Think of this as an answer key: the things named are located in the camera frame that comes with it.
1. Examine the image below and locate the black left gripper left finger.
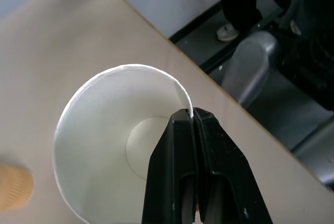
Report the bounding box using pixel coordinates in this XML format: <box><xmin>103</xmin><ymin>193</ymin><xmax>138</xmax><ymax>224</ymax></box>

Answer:
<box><xmin>141</xmin><ymin>108</ymin><xmax>199</xmax><ymax>224</ymax></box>

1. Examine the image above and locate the grey robot foot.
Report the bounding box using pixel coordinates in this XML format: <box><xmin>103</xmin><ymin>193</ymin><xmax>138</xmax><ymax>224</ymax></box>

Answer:
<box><xmin>221</xmin><ymin>30</ymin><xmax>279</xmax><ymax>109</ymax></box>

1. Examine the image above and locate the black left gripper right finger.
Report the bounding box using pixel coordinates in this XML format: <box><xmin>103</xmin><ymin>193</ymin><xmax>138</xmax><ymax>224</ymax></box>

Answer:
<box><xmin>192</xmin><ymin>107</ymin><xmax>273</xmax><ymax>224</ymax></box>

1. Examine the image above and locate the white sneaker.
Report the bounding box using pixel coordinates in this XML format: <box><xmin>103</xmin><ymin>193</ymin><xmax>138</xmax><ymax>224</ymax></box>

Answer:
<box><xmin>216</xmin><ymin>22</ymin><xmax>240</xmax><ymax>42</ymax></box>
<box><xmin>290</xmin><ymin>20</ymin><xmax>302</xmax><ymax>36</ymax></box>

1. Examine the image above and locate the brown ribbed paper cup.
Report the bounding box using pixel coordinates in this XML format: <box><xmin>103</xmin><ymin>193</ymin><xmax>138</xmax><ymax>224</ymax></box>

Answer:
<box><xmin>0</xmin><ymin>163</ymin><xmax>35</xmax><ymax>211</ymax></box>

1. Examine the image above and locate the white paper cup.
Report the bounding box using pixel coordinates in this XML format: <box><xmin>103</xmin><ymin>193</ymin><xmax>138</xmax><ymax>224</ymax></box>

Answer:
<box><xmin>51</xmin><ymin>63</ymin><xmax>195</xmax><ymax>224</ymax></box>

